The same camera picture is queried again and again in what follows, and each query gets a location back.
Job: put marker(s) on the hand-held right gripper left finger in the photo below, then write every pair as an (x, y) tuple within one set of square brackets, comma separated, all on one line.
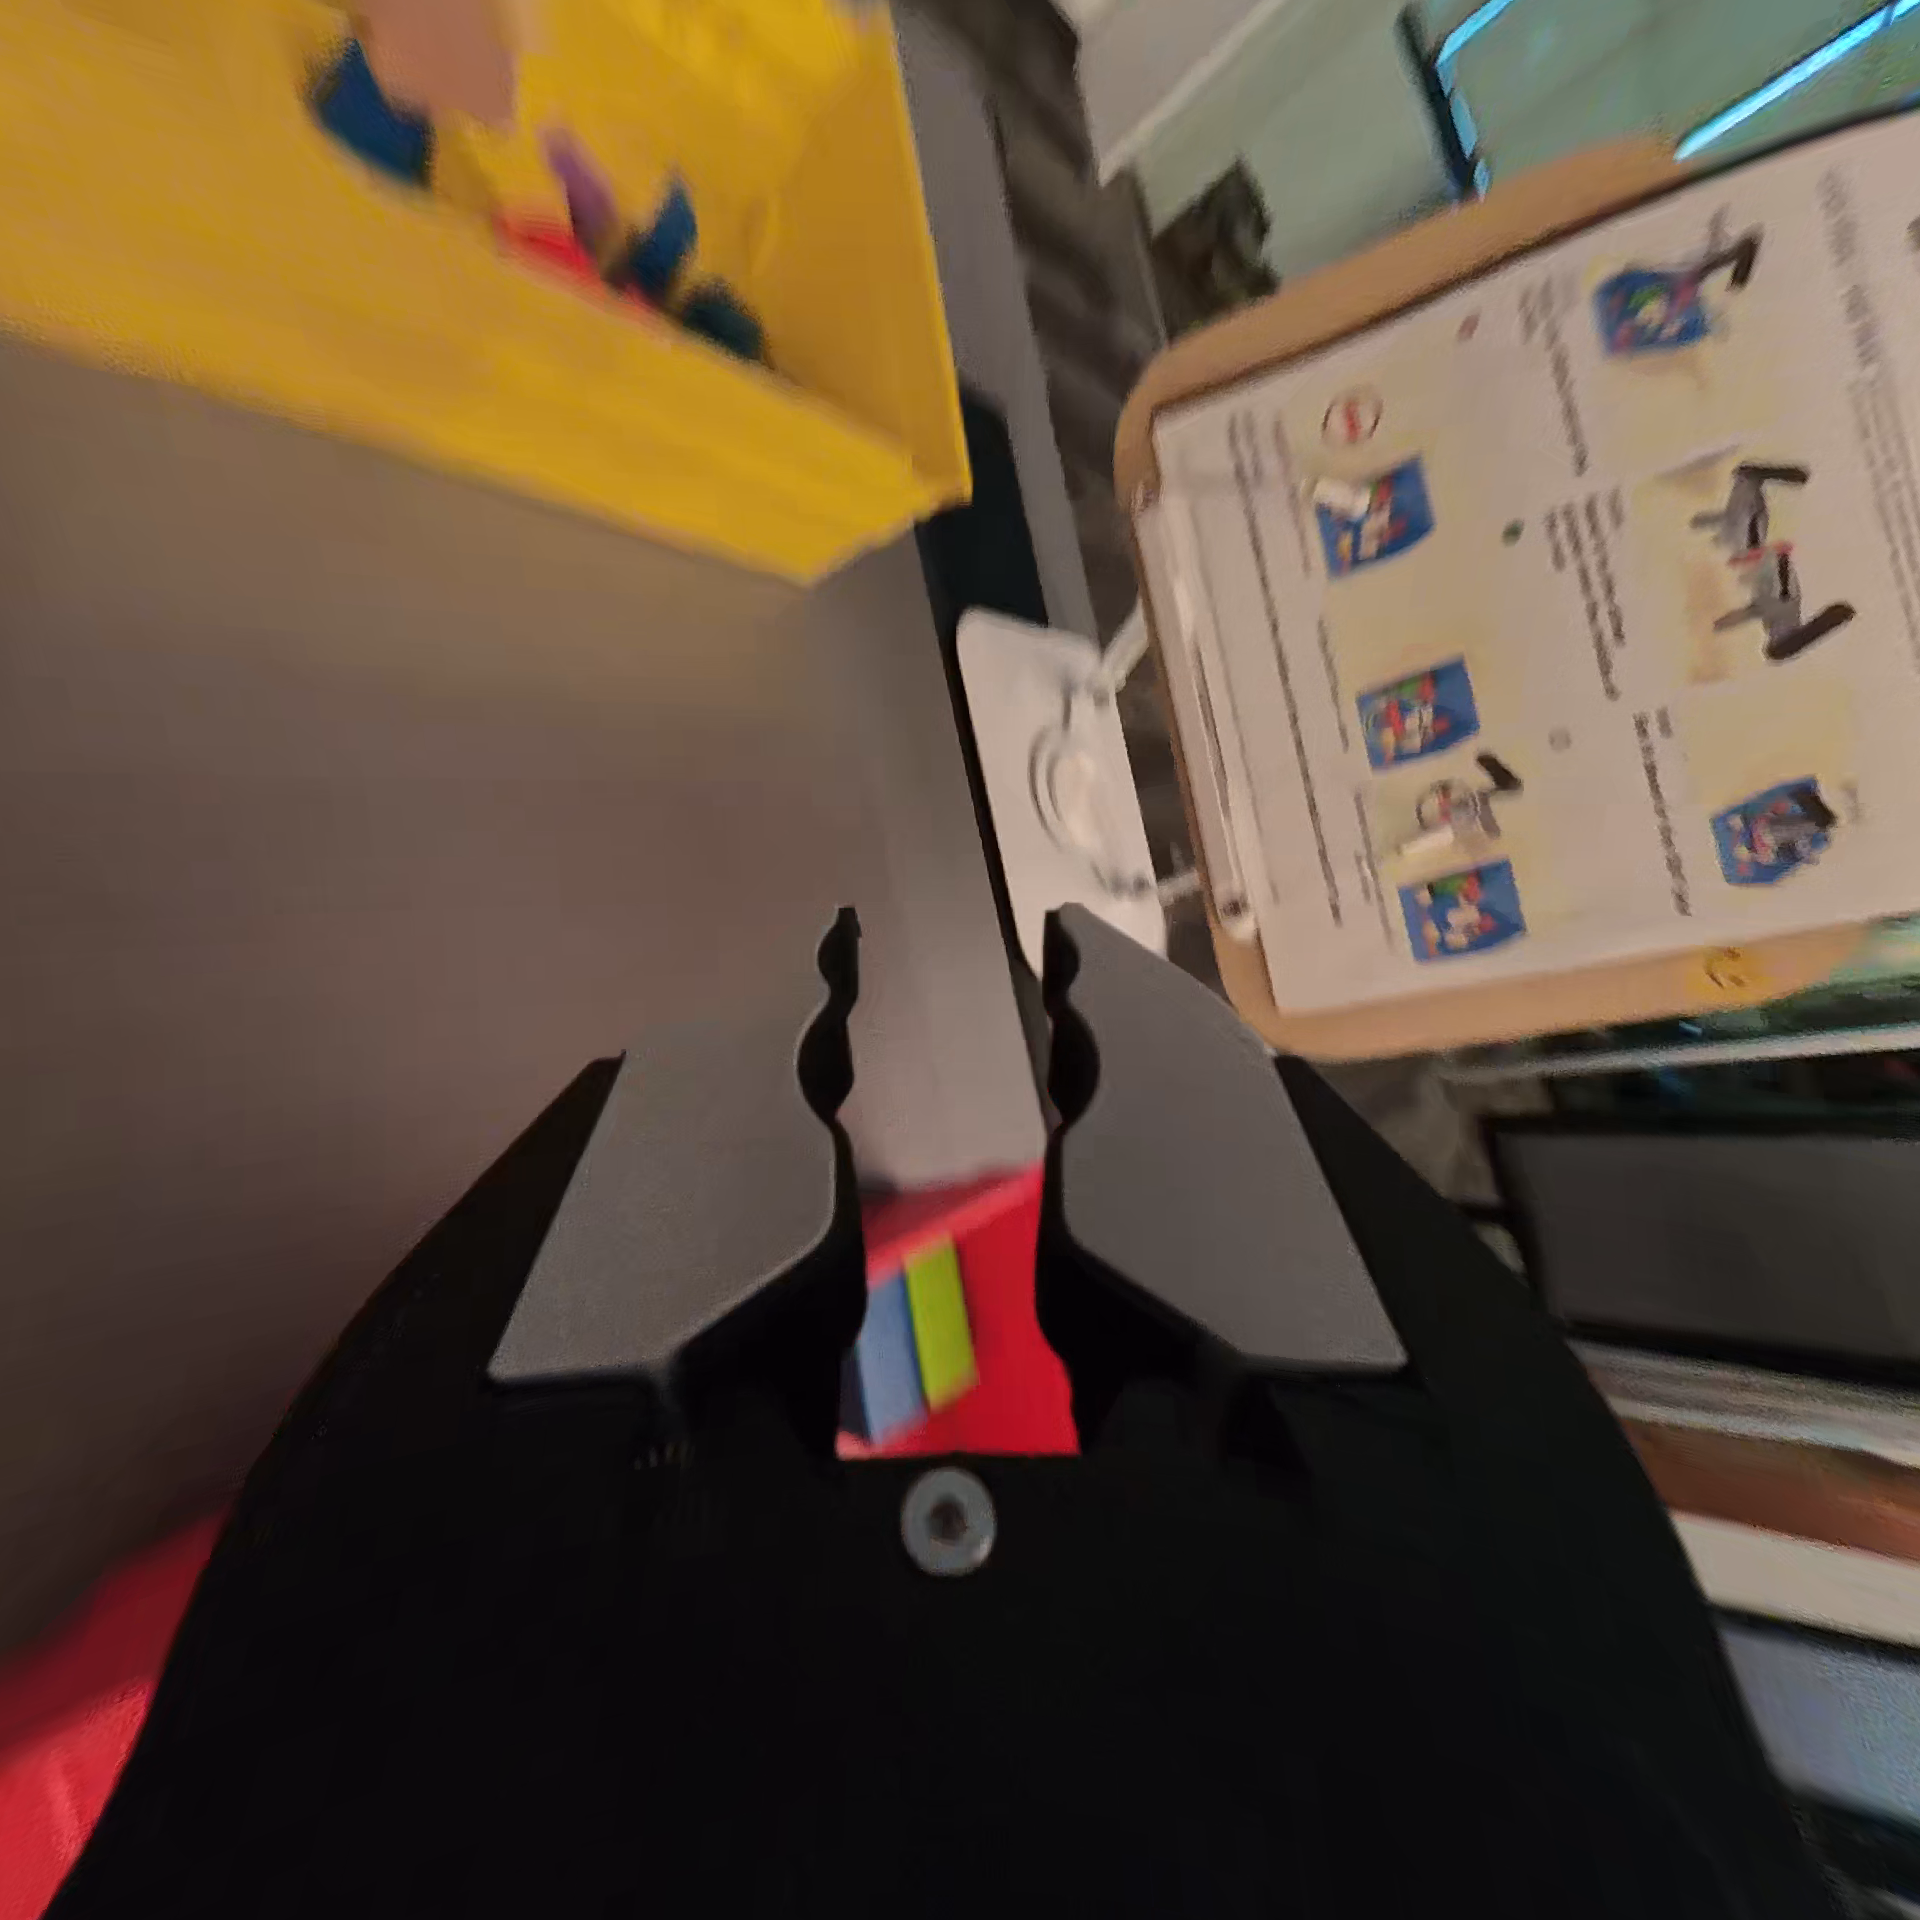
[(674, 1201)]

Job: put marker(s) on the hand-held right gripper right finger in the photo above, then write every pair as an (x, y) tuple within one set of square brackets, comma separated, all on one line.
[(1214, 1201)]

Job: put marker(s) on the red plastic bin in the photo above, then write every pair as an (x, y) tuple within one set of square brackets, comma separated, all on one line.
[(1005, 1290)]

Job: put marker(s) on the green wooden block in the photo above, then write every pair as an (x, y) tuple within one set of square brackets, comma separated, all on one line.
[(937, 1320)]

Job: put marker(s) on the yellow plastic bin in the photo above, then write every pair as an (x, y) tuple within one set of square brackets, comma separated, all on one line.
[(450, 388)]

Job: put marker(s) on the tan wooden block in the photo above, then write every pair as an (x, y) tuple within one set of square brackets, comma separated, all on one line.
[(442, 60)]

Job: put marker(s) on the rolling display screen stand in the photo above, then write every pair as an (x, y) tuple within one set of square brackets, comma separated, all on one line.
[(1725, 1243)]

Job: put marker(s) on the wooden framed instruction sign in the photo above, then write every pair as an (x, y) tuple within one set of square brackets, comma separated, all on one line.
[(1576, 599)]

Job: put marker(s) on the black table strip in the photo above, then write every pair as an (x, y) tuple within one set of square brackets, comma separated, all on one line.
[(974, 510)]

